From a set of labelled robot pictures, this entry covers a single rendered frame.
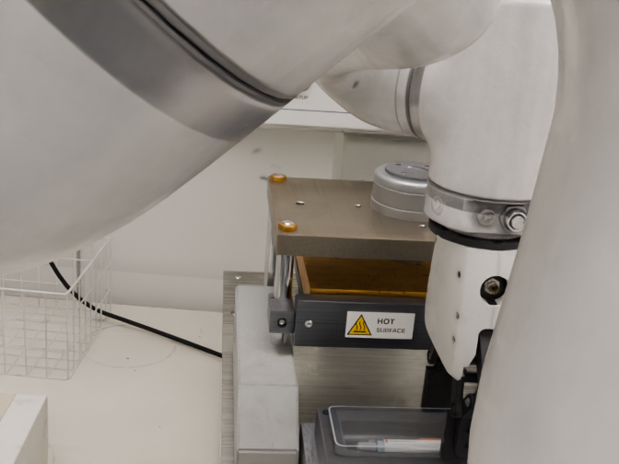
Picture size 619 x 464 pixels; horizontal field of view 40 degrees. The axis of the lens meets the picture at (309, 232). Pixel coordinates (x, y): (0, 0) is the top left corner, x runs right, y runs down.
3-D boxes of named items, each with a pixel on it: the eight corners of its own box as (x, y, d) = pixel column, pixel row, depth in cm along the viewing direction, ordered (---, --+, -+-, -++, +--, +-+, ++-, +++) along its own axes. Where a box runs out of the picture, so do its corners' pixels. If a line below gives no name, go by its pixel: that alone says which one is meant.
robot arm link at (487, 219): (571, 207, 56) (563, 250, 57) (527, 170, 64) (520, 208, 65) (445, 201, 55) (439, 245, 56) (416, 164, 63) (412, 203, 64)
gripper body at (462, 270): (562, 240, 56) (533, 391, 60) (513, 193, 65) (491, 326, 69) (449, 235, 55) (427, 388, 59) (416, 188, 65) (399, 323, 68)
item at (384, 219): (260, 236, 99) (267, 125, 94) (520, 248, 102) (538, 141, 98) (270, 330, 76) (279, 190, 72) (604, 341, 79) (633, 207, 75)
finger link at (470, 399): (507, 400, 59) (492, 482, 61) (493, 376, 62) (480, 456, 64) (461, 399, 58) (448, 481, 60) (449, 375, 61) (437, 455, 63)
